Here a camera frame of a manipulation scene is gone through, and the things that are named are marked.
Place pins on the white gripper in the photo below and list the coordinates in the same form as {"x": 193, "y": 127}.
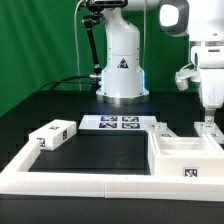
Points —
{"x": 209, "y": 62}

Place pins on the white cabinet body box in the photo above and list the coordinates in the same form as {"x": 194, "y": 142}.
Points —
{"x": 185, "y": 156}

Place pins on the white cabinet door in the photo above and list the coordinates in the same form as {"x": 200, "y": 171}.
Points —
{"x": 160, "y": 129}
{"x": 209, "y": 128}

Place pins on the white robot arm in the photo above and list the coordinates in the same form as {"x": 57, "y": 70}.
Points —
{"x": 201, "y": 20}

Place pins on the white cabinet top block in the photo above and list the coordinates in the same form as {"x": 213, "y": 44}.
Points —
{"x": 54, "y": 134}

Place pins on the white U-shaped fence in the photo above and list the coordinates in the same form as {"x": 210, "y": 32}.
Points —
{"x": 17, "y": 179}

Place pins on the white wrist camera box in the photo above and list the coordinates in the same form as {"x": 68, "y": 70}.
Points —
{"x": 185, "y": 74}

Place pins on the white marker base plate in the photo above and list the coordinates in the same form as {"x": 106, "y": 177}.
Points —
{"x": 116, "y": 122}

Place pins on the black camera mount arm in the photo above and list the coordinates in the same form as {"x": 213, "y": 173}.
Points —
{"x": 89, "y": 22}

